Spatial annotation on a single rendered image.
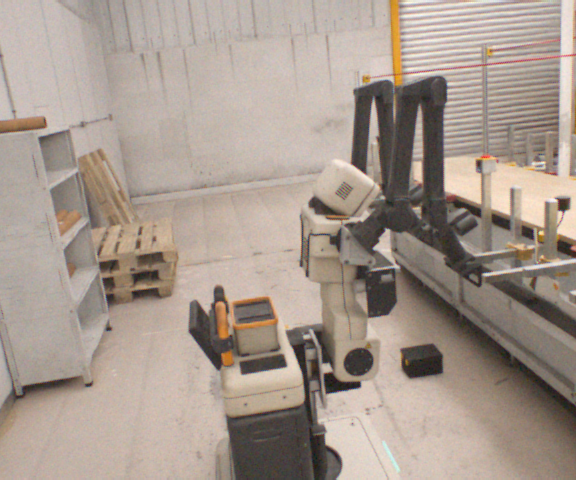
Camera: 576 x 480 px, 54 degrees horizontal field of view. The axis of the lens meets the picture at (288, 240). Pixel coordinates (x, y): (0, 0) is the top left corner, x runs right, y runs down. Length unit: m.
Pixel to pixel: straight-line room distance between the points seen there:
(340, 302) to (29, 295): 2.18
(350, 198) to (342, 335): 0.46
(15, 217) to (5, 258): 0.25
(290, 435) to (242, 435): 0.15
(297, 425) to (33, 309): 2.18
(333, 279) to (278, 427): 0.49
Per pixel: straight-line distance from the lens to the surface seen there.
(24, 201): 3.46
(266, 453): 1.86
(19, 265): 3.56
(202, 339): 1.81
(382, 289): 1.85
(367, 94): 2.04
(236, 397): 1.75
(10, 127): 3.97
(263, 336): 1.84
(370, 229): 1.65
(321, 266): 1.82
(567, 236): 2.67
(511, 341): 3.36
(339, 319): 1.87
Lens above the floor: 1.64
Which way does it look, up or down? 15 degrees down
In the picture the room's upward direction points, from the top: 6 degrees counter-clockwise
